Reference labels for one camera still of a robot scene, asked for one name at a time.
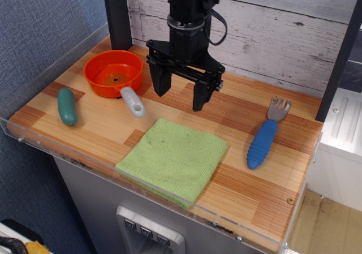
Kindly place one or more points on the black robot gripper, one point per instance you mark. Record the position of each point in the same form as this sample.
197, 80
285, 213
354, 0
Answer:
186, 54

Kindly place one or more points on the white metal side unit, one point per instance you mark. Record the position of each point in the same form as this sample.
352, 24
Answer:
335, 171

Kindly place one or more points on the dark left vertical post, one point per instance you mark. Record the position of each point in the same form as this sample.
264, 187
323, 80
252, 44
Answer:
119, 24

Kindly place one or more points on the blue handled metal fork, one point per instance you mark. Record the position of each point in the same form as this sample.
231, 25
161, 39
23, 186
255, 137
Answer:
261, 144

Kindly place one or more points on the teal green toy pickle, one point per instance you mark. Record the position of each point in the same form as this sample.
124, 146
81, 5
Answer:
67, 107

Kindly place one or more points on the grey cabinet with button panel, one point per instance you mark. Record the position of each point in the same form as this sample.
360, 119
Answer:
120, 218

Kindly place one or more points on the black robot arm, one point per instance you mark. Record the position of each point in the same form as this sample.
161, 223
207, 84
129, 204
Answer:
192, 13

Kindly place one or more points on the dark vertical post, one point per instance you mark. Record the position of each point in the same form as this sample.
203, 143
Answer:
340, 63
119, 24

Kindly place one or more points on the dark right vertical post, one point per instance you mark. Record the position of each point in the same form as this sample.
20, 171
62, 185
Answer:
340, 63

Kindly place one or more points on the orange toy pot grey handle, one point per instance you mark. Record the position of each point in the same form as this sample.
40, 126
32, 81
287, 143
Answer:
117, 73

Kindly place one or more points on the yellow and black object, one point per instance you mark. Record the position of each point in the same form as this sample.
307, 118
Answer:
36, 248

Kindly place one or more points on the clear acrylic table guard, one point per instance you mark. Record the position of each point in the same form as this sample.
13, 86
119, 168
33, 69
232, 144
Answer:
256, 207

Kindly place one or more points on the green cloth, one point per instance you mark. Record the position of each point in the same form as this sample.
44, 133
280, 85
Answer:
173, 161

